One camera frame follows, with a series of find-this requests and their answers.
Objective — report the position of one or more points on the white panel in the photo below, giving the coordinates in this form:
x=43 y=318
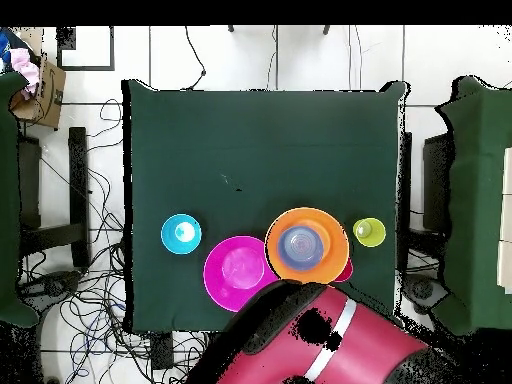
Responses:
x=507 y=220

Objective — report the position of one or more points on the orange plastic bowl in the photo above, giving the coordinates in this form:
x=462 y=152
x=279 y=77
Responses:
x=336 y=248

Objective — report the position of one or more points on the black floor stand base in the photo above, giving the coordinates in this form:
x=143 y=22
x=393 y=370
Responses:
x=424 y=290
x=52 y=282

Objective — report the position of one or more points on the black power strip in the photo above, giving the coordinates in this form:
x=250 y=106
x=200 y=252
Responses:
x=162 y=352

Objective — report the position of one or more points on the dark green tablecloth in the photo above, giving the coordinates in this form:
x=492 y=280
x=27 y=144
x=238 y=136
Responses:
x=260 y=132

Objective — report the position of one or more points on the red plastic cup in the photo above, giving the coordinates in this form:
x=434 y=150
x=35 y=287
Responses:
x=346 y=272

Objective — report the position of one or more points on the black square frame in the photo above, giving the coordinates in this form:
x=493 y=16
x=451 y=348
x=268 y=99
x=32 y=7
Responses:
x=86 y=68

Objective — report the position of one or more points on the light blue plastic bowl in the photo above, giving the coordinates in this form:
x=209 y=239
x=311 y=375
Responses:
x=181 y=244

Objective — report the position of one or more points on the yellow plastic cup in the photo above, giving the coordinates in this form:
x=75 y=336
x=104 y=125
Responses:
x=374 y=236

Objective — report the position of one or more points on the pink plastic bowl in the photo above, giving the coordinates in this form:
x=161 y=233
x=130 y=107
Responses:
x=228 y=276

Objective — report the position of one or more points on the black leg frame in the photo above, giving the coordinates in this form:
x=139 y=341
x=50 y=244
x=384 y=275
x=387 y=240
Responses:
x=78 y=180

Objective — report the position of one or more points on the green covered side table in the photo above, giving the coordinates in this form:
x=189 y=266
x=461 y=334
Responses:
x=480 y=200
x=8 y=200

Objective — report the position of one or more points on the black side frame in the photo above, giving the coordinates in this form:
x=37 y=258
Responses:
x=436 y=180

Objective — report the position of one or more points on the blue fabric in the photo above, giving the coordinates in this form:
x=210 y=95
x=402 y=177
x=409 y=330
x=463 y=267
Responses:
x=4 y=44

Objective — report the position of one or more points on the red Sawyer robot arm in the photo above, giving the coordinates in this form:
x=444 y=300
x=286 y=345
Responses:
x=360 y=344

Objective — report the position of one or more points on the cardboard box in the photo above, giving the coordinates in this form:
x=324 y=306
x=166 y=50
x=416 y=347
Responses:
x=48 y=100

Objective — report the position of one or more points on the pink cloth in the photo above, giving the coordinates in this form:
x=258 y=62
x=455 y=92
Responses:
x=24 y=66

